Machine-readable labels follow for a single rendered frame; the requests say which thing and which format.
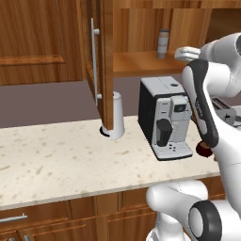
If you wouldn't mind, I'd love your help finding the wooden drawer front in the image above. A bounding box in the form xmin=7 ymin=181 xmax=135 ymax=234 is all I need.
xmin=201 ymin=176 xmax=227 ymax=201
xmin=95 ymin=187 xmax=153 ymax=217
xmin=0 ymin=196 xmax=97 ymax=228

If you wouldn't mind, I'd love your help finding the white paper towel roll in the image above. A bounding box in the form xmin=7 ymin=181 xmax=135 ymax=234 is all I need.
xmin=99 ymin=90 xmax=126 ymax=140

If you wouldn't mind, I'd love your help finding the silver drawer handle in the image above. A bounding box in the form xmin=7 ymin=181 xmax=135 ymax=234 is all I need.
xmin=0 ymin=213 xmax=28 ymax=224

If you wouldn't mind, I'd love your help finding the wooden base cabinet door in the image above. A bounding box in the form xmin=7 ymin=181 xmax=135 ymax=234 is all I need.
xmin=101 ymin=209 xmax=159 ymax=241
xmin=0 ymin=217 xmax=99 ymax=241

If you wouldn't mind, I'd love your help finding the open wooden wall cabinet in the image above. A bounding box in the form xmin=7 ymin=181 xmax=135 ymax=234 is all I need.
xmin=112 ymin=0 xmax=241 ymax=79

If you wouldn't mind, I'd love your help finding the black and silver coffee machine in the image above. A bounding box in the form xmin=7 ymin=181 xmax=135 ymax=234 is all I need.
xmin=137 ymin=75 xmax=194 ymax=162

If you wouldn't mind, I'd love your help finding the red mug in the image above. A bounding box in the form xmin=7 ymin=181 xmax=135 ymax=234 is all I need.
xmin=195 ymin=140 xmax=215 ymax=158

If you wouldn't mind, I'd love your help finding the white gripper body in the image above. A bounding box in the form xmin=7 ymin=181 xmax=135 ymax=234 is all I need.
xmin=173 ymin=45 xmax=202 ymax=62

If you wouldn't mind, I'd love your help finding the open wooden cabinet door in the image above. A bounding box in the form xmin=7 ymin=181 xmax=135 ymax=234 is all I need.
xmin=84 ymin=0 xmax=115 ymax=132

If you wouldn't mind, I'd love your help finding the grey bottle with dark cap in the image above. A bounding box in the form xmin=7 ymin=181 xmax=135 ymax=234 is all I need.
xmin=156 ymin=28 xmax=171 ymax=60

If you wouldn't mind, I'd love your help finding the closed wooden cabinet door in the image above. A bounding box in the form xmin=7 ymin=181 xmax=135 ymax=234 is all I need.
xmin=0 ymin=0 xmax=87 ymax=87

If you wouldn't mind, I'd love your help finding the silver toaster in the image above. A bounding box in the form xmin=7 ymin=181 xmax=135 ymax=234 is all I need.
xmin=210 ymin=96 xmax=238 ymax=127

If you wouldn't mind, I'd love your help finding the long silver door handle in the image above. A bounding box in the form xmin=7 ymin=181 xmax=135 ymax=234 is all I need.
xmin=89 ymin=17 xmax=104 ymax=108

